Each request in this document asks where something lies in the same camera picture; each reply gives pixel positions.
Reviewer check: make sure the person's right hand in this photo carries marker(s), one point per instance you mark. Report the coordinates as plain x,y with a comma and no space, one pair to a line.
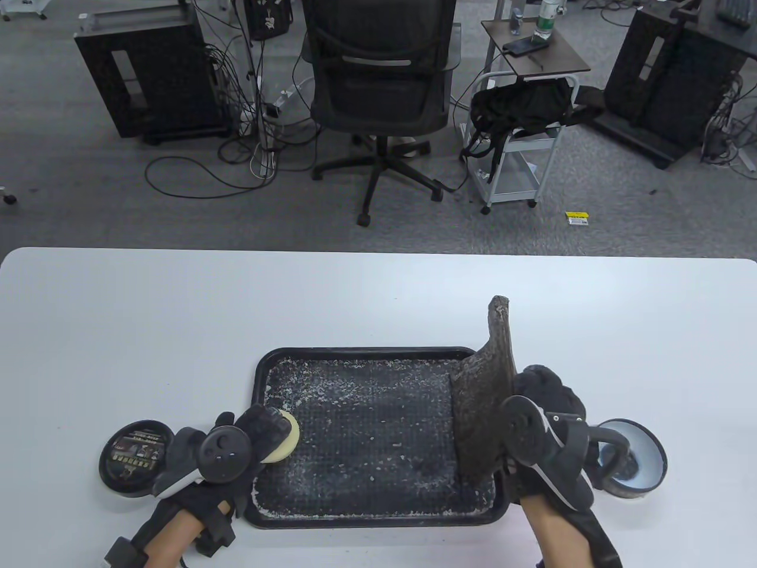
550,390

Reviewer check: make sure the person's left hand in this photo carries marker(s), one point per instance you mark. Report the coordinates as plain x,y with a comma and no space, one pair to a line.
260,429

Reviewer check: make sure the yellow round sponge pad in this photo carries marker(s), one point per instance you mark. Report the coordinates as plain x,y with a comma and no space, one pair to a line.
287,444

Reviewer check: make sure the brown leather bag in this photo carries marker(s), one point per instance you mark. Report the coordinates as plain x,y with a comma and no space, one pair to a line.
482,402

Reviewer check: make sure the black leather care cream tin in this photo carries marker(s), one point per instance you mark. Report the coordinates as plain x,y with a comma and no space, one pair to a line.
647,455

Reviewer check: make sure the black round labelled tin lid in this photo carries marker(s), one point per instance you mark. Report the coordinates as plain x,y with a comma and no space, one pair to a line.
133,458

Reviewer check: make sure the person's left forearm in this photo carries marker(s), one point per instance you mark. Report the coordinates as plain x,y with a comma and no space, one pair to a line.
171,532

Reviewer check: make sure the person's right forearm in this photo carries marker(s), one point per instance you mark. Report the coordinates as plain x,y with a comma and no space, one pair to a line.
562,532

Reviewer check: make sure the black white hand controller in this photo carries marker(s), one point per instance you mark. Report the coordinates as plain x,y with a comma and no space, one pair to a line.
526,432
225,455

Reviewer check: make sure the black plastic tray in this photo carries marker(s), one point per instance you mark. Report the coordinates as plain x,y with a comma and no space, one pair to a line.
366,426

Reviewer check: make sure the yellow black sticker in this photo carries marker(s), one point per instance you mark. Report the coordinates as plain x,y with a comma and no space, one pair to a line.
577,218

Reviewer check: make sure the white rolling cart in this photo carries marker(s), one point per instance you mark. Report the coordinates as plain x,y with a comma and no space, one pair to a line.
520,177

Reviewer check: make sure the white power strip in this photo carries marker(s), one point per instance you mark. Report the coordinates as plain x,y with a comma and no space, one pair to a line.
264,161

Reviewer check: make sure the black backpack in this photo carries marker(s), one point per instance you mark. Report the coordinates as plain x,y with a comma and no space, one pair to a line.
520,103

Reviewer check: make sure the black pen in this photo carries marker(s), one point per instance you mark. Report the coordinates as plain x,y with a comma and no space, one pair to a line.
536,61

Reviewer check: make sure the brown side table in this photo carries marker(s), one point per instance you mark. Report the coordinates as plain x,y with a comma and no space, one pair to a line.
556,56

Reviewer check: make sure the black wheeled cabinet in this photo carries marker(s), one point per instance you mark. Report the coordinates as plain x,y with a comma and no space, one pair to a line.
668,77
159,77

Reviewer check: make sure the black caster wheel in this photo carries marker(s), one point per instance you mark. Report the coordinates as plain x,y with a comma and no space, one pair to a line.
9,198

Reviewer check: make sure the black smartphone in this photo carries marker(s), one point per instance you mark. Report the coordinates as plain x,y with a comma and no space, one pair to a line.
523,46

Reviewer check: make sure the black mesh office chair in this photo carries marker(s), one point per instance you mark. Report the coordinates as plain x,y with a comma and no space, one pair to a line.
378,77

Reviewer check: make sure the white desk leg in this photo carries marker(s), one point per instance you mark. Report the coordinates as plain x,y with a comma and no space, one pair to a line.
251,71

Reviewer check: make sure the clear bottle green label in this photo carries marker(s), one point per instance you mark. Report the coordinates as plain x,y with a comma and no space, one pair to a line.
547,21

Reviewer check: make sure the small clear bottle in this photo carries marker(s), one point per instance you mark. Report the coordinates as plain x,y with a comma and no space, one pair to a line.
516,21

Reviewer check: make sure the black pouch white print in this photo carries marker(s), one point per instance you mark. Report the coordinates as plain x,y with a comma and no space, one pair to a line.
266,18

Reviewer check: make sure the white wheeled base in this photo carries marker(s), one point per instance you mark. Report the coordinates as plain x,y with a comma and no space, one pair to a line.
23,7

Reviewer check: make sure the black wrist camera unit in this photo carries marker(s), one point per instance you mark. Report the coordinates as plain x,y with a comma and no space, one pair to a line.
124,553

